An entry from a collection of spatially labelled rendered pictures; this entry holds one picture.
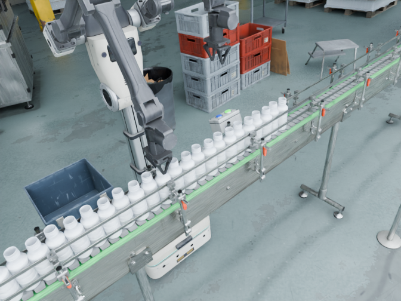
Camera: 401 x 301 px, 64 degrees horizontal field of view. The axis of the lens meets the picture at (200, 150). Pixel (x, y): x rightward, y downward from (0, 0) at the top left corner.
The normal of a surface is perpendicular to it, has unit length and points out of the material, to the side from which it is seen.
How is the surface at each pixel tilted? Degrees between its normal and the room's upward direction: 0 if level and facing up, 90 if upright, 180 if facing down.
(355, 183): 0
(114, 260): 90
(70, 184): 90
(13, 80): 92
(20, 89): 89
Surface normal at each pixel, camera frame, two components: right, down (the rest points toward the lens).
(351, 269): -0.08, -0.80
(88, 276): 0.65, 0.40
